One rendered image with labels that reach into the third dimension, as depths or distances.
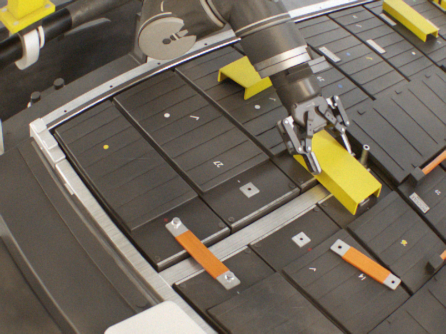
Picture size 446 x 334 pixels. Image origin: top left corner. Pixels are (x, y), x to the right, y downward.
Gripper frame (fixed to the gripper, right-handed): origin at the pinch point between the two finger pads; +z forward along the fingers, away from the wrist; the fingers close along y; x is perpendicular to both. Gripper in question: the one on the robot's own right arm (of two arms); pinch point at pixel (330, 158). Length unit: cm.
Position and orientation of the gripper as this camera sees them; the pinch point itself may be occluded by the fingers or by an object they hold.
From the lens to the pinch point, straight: 138.9
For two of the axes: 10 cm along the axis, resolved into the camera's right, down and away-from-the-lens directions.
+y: -7.8, 4.1, -4.8
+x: 4.7, -1.4, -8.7
